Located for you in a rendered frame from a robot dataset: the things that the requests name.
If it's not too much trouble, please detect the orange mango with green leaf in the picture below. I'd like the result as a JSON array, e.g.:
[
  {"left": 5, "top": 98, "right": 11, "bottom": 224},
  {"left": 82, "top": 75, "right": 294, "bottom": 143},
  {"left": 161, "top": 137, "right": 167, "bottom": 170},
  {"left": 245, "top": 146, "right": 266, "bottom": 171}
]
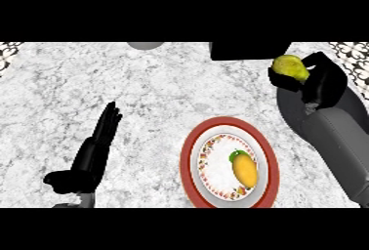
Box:
[{"left": 228, "top": 148, "right": 260, "bottom": 189}]

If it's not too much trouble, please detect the yellow-green pear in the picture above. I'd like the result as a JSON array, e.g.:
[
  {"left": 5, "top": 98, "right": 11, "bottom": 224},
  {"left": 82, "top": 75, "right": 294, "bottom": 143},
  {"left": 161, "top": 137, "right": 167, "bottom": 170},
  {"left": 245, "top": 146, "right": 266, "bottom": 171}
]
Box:
[{"left": 272, "top": 54, "right": 312, "bottom": 83}]

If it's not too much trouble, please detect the grey round object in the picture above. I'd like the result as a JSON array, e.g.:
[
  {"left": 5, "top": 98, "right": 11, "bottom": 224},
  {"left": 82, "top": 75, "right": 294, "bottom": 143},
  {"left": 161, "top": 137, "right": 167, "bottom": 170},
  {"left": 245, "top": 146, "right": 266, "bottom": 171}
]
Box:
[{"left": 126, "top": 41, "right": 166, "bottom": 51}]

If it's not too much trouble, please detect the red-rimmed patterned plate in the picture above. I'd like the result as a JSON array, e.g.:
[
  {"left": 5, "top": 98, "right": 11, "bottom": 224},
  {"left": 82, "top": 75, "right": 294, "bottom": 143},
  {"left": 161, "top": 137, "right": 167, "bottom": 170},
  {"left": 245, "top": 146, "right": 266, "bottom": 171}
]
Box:
[{"left": 179, "top": 115, "right": 282, "bottom": 209}]

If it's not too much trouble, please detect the black appliance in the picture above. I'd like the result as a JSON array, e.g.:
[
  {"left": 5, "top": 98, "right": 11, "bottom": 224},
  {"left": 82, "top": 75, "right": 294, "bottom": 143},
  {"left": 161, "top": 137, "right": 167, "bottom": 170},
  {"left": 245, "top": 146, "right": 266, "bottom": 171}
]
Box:
[{"left": 210, "top": 41, "right": 294, "bottom": 62}]

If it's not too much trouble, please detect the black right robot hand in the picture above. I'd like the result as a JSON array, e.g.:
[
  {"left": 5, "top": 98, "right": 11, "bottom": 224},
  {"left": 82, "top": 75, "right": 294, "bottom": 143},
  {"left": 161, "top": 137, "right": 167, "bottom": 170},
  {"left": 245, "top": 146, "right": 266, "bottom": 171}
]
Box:
[{"left": 268, "top": 51, "right": 349, "bottom": 110}]

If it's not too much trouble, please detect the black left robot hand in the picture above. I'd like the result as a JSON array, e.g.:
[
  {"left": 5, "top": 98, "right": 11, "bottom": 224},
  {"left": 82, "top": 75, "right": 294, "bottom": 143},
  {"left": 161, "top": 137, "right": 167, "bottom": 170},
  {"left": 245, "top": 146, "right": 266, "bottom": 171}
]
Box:
[{"left": 42, "top": 101, "right": 124, "bottom": 196}]

